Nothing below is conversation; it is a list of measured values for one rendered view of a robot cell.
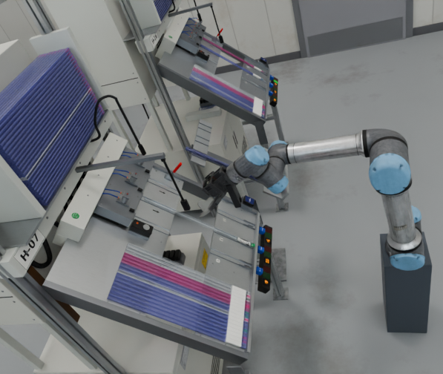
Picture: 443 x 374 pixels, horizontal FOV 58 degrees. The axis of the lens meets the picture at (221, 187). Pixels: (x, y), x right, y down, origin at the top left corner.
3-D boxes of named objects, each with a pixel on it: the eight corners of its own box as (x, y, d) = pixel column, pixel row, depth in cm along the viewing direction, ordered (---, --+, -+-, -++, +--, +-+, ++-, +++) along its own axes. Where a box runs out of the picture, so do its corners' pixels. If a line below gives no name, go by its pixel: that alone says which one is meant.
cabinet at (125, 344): (234, 299, 241) (202, 231, 202) (220, 429, 190) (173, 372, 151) (138, 304, 259) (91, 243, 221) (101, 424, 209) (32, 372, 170)
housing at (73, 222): (118, 162, 175) (128, 140, 165) (74, 251, 139) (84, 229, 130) (100, 154, 173) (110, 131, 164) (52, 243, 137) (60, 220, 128)
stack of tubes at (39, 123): (104, 112, 156) (69, 46, 139) (47, 205, 118) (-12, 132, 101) (77, 117, 159) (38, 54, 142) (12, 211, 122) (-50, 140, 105)
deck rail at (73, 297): (240, 359, 142) (248, 353, 138) (239, 365, 140) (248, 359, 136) (41, 288, 125) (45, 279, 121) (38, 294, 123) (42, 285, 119)
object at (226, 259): (252, 217, 188) (256, 214, 186) (240, 355, 140) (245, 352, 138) (217, 201, 183) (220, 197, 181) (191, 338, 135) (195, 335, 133)
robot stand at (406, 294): (420, 300, 208) (424, 231, 174) (427, 333, 195) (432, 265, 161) (383, 300, 214) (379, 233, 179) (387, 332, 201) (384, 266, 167)
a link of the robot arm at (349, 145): (404, 113, 133) (265, 136, 154) (406, 133, 125) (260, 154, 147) (407, 141, 140) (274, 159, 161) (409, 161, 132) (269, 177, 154)
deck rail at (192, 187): (252, 218, 191) (259, 211, 187) (252, 221, 190) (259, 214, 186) (111, 153, 174) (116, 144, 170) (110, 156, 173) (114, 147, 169)
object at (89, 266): (179, 188, 181) (184, 181, 177) (139, 323, 133) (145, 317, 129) (110, 156, 173) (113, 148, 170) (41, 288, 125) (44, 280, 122)
